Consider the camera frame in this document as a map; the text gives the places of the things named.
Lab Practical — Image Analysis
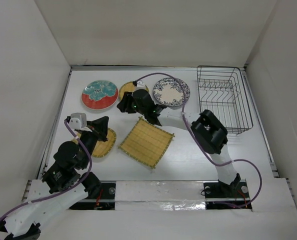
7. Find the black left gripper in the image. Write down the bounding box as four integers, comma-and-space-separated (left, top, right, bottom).
79, 115, 110, 168

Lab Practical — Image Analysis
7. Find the red and teal floral plate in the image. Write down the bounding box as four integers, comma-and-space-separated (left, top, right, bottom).
81, 80, 119, 111

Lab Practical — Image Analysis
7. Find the blue and white floral plate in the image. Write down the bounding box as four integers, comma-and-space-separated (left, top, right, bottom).
152, 77, 191, 108

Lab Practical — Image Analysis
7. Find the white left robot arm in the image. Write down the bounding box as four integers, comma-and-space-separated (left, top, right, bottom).
0, 113, 109, 240

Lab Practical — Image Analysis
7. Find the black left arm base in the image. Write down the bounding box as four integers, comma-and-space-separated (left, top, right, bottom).
69, 181, 116, 211

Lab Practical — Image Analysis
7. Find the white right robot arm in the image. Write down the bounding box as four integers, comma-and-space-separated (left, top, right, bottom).
117, 89, 241, 197

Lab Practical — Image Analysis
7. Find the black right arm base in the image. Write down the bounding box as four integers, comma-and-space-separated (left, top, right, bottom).
200, 179, 252, 210

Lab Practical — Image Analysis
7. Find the rounded bamboo tray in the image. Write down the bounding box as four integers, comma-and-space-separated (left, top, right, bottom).
61, 128, 117, 159

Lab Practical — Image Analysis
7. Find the round bamboo tray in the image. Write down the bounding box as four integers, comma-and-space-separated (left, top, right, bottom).
118, 80, 150, 101

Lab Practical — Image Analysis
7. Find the square bamboo mat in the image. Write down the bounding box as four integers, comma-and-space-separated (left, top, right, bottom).
118, 117, 175, 169

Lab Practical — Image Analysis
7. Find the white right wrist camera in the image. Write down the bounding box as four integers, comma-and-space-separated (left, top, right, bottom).
132, 80, 149, 92

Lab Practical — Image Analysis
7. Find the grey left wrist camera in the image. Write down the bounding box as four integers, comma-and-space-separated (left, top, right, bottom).
66, 112, 87, 130

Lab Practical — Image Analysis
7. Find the grey wire dish rack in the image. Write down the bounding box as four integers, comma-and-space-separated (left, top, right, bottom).
196, 65, 254, 135

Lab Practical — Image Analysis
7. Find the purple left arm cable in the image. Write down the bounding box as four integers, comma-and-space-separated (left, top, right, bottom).
0, 118, 93, 238

